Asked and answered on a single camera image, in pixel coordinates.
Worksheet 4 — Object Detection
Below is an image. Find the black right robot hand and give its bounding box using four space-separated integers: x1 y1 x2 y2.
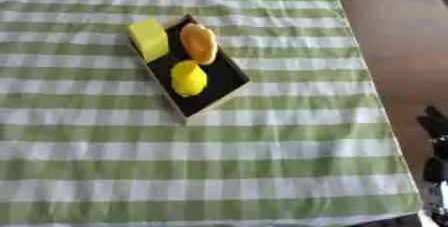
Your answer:
414 105 448 184

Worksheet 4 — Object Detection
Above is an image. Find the tan cardboard box black inside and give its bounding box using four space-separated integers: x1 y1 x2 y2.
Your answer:
126 13 252 121

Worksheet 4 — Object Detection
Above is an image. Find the orange toy fruit slice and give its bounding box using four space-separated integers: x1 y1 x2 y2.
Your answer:
178 22 221 66

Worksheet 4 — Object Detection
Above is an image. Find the yellow toy lemon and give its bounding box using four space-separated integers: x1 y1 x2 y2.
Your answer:
169 59 210 98

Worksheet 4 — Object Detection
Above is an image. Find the yellow rectangular block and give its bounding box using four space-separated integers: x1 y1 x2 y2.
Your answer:
126 16 172 64

